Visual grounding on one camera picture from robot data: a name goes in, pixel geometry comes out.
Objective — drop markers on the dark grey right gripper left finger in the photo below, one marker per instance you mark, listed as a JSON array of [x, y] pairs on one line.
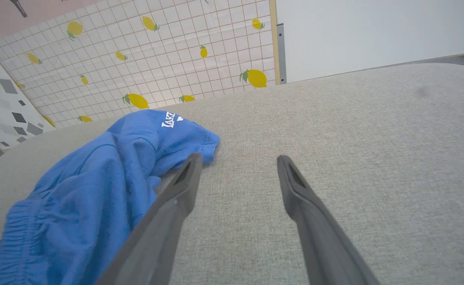
[[164, 221]]

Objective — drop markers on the grey fabric sofa cushion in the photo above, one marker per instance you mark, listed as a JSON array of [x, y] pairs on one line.
[[335, 126]]

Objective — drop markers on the grey metal bracket strip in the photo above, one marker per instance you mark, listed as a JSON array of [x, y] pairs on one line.
[[281, 55]]

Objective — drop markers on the blue garment with white trim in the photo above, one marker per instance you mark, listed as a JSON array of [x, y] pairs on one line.
[[89, 206]]

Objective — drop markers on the lemon print tile panel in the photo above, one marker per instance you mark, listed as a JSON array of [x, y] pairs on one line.
[[137, 59]]

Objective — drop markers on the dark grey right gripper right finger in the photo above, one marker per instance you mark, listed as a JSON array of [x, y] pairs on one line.
[[319, 229]]

